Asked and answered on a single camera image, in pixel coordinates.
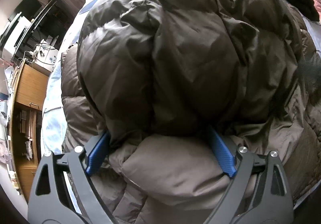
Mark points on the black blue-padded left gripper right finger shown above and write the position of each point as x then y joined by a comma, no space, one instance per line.
258,191

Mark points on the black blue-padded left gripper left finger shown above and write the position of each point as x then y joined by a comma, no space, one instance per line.
62,191

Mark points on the brown puffer down jacket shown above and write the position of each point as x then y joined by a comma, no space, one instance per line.
188,76

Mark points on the wooden bedside desk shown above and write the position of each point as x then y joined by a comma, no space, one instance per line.
24,126

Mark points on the white floral storage box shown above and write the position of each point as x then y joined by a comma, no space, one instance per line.
44,58

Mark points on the black flat monitor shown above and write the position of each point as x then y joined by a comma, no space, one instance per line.
52,20

